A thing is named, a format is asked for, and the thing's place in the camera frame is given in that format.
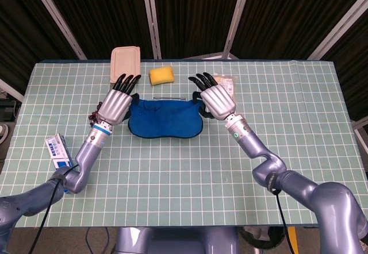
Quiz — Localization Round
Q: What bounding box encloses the white aluminium frame post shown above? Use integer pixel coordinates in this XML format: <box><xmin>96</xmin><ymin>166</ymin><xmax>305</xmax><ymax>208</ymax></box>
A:
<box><xmin>27</xmin><ymin>0</ymin><xmax>88</xmax><ymax>60</ymax></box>
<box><xmin>140</xmin><ymin>0</ymin><xmax>162</xmax><ymax>59</ymax></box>
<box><xmin>306</xmin><ymin>0</ymin><xmax>368</xmax><ymax>61</ymax></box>
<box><xmin>221</xmin><ymin>0</ymin><xmax>254</xmax><ymax>60</ymax></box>
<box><xmin>0</xmin><ymin>78</ymin><xmax>24</xmax><ymax>103</ymax></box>
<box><xmin>351</xmin><ymin>118</ymin><xmax>368</xmax><ymax>154</ymax></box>

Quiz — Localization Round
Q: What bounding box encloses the black floor cable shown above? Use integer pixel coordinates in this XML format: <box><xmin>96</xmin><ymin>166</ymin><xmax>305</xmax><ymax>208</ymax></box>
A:
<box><xmin>85</xmin><ymin>226</ymin><xmax>110</xmax><ymax>254</ymax></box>

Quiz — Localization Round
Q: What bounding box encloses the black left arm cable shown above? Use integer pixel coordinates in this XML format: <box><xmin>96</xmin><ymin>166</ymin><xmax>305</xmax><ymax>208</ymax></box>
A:
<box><xmin>36</xmin><ymin>164</ymin><xmax>80</xmax><ymax>254</ymax></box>

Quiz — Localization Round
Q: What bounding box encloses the blue-grey robot torso base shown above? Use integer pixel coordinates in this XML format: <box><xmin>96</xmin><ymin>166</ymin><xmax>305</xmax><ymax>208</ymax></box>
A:
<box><xmin>113</xmin><ymin>226</ymin><xmax>239</xmax><ymax>254</ymax></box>

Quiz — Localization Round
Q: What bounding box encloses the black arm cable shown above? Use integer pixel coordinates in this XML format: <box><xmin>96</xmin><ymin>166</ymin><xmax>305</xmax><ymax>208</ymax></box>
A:
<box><xmin>271</xmin><ymin>189</ymin><xmax>291</xmax><ymax>254</ymax></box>
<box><xmin>36</xmin><ymin>164</ymin><xmax>80</xmax><ymax>254</ymax></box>

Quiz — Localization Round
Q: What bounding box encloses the metal wire rack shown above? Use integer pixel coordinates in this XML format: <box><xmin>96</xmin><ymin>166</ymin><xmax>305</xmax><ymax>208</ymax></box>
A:
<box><xmin>154</xmin><ymin>95</ymin><xmax>186</xmax><ymax>101</ymax></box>

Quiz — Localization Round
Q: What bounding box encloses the black waste bin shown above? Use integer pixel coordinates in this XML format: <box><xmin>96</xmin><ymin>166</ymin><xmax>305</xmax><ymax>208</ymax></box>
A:
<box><xmin>237</xmin><ymin>226</ymin><xmax>288</xmax><ymax>254</ymax></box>

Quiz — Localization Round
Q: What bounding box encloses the yellow sponge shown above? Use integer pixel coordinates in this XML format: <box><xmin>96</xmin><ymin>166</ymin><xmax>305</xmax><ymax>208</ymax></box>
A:
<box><xmin>148</xmin><ymin>66</ymin><xmax>175</xmax><ymax>86</ymax></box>

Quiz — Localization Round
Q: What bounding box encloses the blue microfibre cloth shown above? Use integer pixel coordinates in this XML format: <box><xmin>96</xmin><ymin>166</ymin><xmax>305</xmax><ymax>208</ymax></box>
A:
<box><xmin>128</xmin><ymin>91</ymin><xmax>212</xmax><ymax>138</ymax></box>

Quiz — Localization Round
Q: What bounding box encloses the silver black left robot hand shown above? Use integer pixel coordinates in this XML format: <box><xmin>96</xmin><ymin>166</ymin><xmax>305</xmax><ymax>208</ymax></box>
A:
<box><xmin>97</xmin><ymin>74</ymin><xmax>142</xmax><ymax>127</ymax></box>

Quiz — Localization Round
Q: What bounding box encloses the yellow floor tape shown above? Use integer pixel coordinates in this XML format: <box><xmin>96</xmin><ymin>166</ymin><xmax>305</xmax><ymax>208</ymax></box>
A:
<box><xmin>287</xmin><ymin>226</ymin><xmax>297</xmax><ymax>254</ymax></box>

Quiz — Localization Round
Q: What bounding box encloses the beige lidded lunch box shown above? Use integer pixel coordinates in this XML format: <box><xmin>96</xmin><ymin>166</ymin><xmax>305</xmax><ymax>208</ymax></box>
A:
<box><xmin>109</xmin><ymin>45</ymin><xmax>141</xmax><ymax>86</ymax></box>

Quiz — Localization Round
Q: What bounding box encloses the clear packaged snack bag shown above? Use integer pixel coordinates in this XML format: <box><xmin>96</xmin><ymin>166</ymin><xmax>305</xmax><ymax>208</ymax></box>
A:
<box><xmin>214</xmin><ymin>74</ymin><xmax>239</xmax><ymax>105</ymax></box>

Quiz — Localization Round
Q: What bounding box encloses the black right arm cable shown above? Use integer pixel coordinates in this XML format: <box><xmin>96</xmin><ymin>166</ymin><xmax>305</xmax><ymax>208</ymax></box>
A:
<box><xmin>271</xmin><ymin>189</ymin><xmax>291</xmax><ymax>254</ymax></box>

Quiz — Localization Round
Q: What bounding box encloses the green checkered tablecloth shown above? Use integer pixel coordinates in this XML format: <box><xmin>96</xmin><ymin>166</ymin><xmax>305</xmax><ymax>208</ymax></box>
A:
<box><xmin>0</xmin><ymin>59</ymin><xmax>368</xmax><ymax>229</ymax></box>

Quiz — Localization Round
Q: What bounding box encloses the dark red grape bunch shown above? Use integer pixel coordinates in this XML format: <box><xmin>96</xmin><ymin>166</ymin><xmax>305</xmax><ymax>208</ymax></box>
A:
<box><xmin>88</xmin><ymin>101</ymin><xmax>103</xmax><ymax>125</ymax></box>

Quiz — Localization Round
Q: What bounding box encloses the white round object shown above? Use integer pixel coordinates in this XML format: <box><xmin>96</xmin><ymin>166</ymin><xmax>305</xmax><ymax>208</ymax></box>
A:
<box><xmin>0</xmin><ymin>123</ymin><xmax>10</xmax><ymax>145</ymax></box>

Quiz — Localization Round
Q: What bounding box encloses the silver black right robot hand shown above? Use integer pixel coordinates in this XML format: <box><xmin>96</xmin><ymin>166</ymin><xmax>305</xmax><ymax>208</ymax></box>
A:
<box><xmin>188</xmin><ymin>72</ymin><xmax>237</xmax><ymax>121</ymax></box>

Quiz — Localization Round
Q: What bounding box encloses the black box device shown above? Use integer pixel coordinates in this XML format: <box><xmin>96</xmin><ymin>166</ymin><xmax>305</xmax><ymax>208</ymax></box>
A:
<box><xmin>0</xmin><ymin>98</ymin><xmax>18</xmax><ymax>122</ymax></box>

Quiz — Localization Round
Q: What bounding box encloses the blue white toothpaste box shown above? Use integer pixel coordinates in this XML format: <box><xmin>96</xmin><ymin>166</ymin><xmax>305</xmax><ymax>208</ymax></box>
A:
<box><xmin>44</xmin><ymin>132</ymin><xmax>76</xmax><ymax>194</ymax></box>

